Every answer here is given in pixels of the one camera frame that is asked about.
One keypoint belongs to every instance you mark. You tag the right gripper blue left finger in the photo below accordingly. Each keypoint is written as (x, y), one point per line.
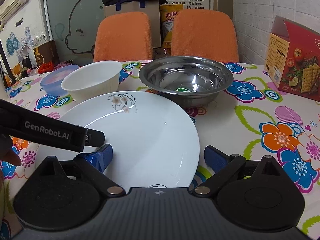
(93, 165)

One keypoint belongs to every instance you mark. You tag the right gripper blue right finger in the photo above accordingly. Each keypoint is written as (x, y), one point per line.
(226, 167)

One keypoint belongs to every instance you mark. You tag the blue plastic bowl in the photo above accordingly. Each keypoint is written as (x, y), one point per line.
(51, 83)

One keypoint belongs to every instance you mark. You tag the white plate with flower print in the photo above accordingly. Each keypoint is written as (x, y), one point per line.
(155, 143)

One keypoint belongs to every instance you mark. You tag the white ceramic bowl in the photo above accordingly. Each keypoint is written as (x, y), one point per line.
(92, 80)

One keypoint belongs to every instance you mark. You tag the stainless steel bowl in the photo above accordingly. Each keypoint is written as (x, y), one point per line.
(186, 80)

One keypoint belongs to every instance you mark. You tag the person's left hand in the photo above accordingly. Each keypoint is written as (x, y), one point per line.
(9, 158)

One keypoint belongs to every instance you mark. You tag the red plastic bag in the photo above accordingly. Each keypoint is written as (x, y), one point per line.
(46, 67)

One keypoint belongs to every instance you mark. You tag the floral tablecloth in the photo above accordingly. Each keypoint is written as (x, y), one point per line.
(231, 123)

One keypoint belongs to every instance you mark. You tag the brown gift bag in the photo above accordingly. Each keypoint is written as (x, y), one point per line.
(46, 53)

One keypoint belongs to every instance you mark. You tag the left orange chair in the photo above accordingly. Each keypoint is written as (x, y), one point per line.
(124, 37)

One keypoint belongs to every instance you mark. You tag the orange chair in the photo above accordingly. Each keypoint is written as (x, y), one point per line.
(124, 37)
(204, 33)

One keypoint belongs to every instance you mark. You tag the red cracker box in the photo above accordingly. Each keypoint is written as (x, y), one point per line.
(292, 60)

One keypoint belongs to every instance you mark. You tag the right orange chair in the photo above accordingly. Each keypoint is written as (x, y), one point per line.
(204, 33)

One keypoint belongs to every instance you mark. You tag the yellow snack bag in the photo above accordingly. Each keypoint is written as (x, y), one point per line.
(168, 13)

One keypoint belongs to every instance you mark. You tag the wall air conditioner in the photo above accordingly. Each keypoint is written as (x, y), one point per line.
(9, 7)

